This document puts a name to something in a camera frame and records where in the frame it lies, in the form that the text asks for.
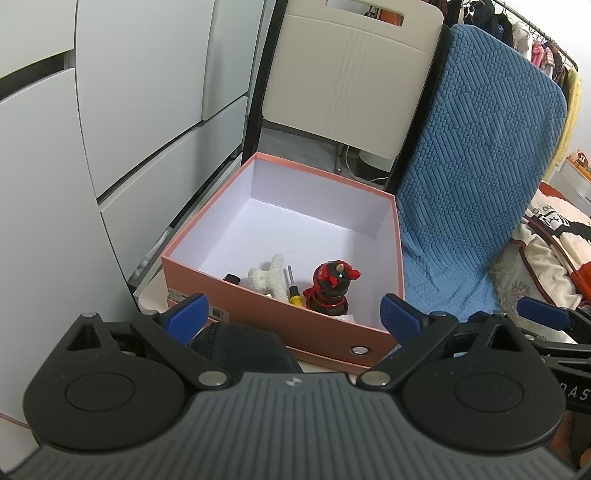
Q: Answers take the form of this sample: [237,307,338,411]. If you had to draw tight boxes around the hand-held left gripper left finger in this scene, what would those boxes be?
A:
[60,293,232,389]

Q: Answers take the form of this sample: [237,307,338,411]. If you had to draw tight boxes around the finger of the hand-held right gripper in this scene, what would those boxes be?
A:
[516,296,591,332]

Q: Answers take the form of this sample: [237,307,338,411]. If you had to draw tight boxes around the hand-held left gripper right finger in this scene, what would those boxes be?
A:
[358,294,529,388]

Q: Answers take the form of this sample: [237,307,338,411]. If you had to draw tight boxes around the red and black figurine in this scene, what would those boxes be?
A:
[303,261,362,318]

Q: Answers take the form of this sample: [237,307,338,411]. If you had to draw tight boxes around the white plush toy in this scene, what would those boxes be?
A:
[248,254,288,304]

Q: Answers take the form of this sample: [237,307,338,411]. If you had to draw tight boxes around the yellow handled screwdriver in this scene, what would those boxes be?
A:
[286,265,306,306]

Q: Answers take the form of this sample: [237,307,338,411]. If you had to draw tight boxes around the pink cardboard box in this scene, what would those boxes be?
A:
[161,152,407,370]

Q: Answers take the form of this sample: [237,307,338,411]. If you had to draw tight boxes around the black cap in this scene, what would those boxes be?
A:
[189,322,304,374]

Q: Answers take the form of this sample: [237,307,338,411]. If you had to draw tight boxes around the cream printed blanket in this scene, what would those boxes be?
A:
[488,181,591,320]

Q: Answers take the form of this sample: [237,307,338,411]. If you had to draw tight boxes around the white storage box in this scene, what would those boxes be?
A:
[551,148,591,217]

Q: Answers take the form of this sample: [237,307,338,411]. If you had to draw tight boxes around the white round base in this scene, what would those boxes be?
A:
[358,148,396,172]

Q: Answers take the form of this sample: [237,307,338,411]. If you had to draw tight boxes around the blue quilted blanket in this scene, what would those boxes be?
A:
[394,24,570,325]

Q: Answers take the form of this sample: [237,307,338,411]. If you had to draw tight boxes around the yellow fluffy blanket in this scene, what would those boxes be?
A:
[550,69,584,172]

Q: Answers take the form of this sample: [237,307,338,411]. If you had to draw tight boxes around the white wardrobe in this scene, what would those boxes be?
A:
[0,0,267,428]

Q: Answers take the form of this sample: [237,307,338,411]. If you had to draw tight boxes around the clothes rack with garments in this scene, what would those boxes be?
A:
[441,0,583,95]

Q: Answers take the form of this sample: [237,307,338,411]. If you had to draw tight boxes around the white cable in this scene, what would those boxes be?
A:
[336,143,394,186]

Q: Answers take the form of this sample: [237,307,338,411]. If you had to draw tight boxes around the beige chair with black frame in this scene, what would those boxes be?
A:
[240,0,452,195]

